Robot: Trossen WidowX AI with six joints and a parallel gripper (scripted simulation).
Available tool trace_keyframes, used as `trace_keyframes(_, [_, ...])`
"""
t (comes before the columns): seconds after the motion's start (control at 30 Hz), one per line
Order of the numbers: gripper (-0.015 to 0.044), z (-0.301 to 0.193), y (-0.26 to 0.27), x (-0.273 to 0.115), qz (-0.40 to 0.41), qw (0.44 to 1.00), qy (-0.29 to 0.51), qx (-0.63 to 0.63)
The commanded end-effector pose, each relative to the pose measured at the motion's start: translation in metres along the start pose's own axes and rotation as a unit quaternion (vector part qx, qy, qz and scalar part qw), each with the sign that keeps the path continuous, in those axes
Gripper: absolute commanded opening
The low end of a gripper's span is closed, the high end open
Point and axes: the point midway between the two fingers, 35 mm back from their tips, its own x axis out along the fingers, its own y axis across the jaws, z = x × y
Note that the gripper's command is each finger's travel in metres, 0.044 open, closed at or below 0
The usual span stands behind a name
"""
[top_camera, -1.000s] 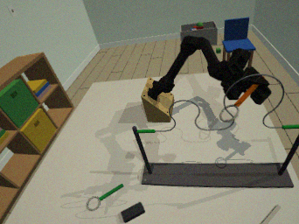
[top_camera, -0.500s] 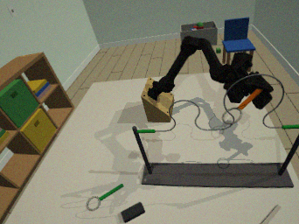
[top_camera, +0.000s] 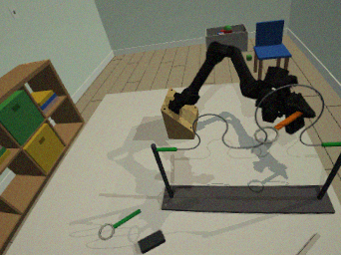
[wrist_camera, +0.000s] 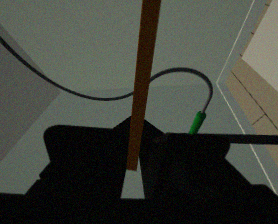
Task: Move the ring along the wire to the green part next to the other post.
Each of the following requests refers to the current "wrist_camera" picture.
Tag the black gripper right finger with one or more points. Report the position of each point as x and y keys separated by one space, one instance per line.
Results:
x=157 y=148

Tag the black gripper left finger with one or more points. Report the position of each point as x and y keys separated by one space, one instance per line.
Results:
x=109 y=144

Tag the orange handle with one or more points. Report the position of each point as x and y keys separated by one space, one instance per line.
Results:
x=145 y=53

